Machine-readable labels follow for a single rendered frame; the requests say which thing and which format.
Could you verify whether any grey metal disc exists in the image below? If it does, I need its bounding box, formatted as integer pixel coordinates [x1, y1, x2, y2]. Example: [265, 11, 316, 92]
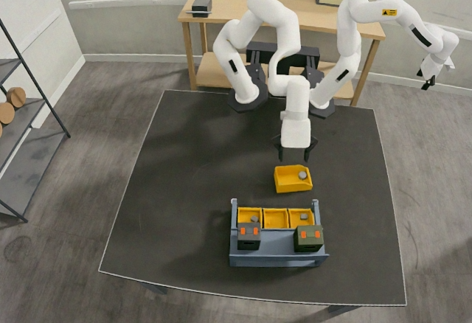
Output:
[298, 171, 307, 181]

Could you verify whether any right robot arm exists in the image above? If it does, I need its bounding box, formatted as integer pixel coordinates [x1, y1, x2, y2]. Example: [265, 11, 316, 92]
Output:
[213, 0, 310, 120]

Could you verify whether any yellow bin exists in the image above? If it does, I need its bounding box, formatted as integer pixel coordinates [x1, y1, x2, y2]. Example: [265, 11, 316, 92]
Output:
[238, 207, 262, 228]
[288, 209, 314, 229]
[274, 165, 313, 193]
[263, 209, 288, 229]

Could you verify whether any dark green tool case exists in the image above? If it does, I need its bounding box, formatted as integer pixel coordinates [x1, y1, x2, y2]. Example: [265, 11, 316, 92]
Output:
[293, 225, 324, 252]

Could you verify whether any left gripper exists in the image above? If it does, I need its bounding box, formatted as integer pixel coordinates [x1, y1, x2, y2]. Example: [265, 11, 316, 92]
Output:
[417, 53, 443, 90]

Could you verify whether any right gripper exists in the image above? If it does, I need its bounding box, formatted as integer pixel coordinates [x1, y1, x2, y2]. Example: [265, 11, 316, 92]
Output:
[271, 117, 318, 162]

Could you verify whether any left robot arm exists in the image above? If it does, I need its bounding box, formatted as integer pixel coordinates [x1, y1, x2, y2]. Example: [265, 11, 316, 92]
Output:
[309, 0, 459, 109]

